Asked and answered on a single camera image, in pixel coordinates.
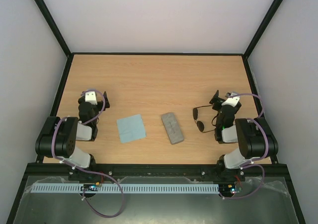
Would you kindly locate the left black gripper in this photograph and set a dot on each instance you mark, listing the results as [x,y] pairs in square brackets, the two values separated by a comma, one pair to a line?
[107,101]

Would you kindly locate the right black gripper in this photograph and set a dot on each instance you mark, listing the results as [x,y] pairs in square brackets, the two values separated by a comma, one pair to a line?
[219,101]

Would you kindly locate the light blue cleaning cloth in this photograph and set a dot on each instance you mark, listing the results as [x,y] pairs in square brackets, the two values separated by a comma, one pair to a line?
[131,128]

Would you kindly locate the grey felt glasses case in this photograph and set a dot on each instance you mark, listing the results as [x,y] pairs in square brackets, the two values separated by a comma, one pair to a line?
[172,128]

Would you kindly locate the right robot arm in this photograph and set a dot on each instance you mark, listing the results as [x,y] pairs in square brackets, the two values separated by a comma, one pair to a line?
[254,137]

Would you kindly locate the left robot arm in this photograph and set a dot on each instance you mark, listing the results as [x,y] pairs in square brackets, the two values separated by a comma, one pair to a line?
[58,136]

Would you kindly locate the clear plastic sheet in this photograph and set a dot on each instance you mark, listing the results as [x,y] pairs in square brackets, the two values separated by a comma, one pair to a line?
[253,201]

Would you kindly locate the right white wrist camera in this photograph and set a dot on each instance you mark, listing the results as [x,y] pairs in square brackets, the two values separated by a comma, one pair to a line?
[232,99]

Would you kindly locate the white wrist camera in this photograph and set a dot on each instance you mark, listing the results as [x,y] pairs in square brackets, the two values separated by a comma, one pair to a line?
[232,99]
[90,96]

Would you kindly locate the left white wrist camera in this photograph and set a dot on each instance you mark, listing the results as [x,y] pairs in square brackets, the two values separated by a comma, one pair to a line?
[90,96]

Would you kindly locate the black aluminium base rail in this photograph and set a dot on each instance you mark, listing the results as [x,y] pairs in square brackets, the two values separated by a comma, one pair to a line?
[198,172]

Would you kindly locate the light blue slotted cable duct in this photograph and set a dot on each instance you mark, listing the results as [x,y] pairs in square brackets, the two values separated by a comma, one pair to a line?
[126,188]

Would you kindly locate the black cage frame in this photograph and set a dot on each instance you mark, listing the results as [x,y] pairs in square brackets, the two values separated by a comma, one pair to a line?
[275,168]

